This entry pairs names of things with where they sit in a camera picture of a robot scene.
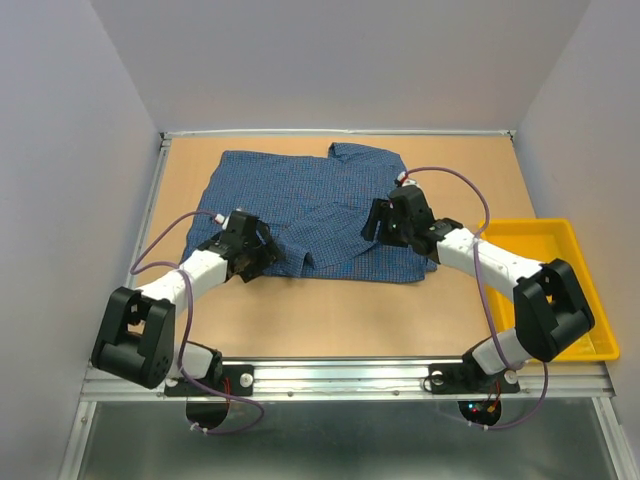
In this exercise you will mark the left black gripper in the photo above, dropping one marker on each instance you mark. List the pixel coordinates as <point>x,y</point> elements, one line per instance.
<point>270,254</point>

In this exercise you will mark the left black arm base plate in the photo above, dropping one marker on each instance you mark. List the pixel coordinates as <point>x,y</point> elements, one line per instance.
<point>236,380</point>

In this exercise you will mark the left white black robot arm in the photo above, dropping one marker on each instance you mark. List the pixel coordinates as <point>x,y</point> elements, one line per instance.
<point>136,338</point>

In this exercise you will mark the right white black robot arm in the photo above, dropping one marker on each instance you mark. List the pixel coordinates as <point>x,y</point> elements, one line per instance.
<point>550,308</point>

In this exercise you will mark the yellow plastic tray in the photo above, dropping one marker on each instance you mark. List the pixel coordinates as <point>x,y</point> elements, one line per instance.
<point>546,240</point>

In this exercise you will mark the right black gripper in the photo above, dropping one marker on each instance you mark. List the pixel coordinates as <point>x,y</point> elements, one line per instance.
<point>380,211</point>

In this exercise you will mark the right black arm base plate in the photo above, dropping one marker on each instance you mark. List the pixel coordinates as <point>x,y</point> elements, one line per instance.
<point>459,379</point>

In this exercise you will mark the aluminium front rail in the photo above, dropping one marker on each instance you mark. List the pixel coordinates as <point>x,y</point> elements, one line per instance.
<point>366,379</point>

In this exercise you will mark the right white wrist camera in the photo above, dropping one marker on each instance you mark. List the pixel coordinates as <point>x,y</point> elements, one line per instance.
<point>404,180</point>

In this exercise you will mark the blue plaid long sleeve shirt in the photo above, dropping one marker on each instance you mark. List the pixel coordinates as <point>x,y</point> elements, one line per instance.
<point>315,208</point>

